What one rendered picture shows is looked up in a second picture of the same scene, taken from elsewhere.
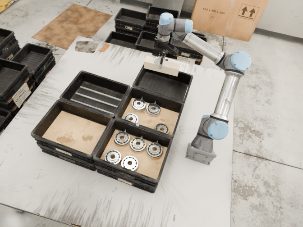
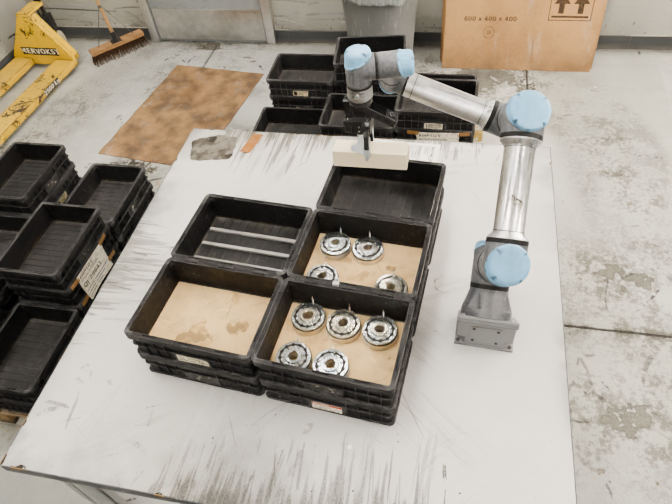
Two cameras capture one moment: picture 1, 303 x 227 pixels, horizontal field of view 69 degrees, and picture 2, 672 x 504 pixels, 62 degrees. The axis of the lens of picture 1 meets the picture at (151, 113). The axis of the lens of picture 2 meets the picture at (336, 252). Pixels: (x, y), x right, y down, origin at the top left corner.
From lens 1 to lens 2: 31 cm
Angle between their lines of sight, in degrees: 8
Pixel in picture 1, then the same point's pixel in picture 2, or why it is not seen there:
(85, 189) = (247, 434)
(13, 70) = (73, 223)
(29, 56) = (99, 192)
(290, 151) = not seen: outside the picture
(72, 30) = (181, 123)
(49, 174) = (170, 415)
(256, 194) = (658, 422)
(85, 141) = (234, 335)
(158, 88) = (373, 204)
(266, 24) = (625, 24)
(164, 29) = (357, 78)
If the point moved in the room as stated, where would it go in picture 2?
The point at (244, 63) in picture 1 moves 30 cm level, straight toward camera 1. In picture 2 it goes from (536, 113) to (499, 183)
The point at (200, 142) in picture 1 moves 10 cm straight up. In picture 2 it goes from (479, 301) to (482, 281)
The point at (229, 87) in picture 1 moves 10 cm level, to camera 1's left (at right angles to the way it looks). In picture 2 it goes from (515, 169) to (477, 169)
